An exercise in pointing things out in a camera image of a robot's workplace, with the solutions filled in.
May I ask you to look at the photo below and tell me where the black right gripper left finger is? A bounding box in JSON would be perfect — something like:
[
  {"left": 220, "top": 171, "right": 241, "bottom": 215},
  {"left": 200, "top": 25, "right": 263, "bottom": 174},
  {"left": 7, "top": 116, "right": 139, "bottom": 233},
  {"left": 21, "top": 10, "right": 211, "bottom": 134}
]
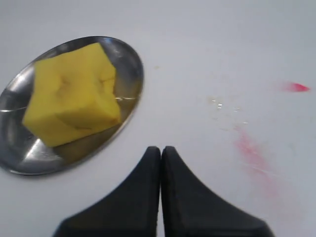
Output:
[{"left": 54, "top": 146, "right": 161, "bottom": 237}]

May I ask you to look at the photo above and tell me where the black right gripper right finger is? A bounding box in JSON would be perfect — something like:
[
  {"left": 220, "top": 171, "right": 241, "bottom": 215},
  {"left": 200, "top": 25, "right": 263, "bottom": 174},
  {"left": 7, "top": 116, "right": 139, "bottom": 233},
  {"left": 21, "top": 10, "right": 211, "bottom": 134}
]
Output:
[{"left": 160, "top": 146, "right": 274, "bottom": 237}]

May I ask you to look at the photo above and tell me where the yellow sponge block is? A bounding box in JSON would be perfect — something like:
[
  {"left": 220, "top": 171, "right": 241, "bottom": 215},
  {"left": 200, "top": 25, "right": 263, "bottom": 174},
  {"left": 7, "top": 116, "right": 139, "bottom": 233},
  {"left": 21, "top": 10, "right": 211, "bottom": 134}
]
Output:
[{"left": 22, "top": 43, "right": 121, "bottom": 147}]

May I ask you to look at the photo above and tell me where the round stainless steel plate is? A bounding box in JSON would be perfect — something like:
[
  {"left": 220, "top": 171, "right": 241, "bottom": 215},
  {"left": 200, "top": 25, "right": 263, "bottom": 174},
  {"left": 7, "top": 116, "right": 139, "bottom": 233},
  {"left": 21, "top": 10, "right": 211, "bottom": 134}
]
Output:
[{"left": 0, "top": 36, "right": 144, "bottom": 176}]

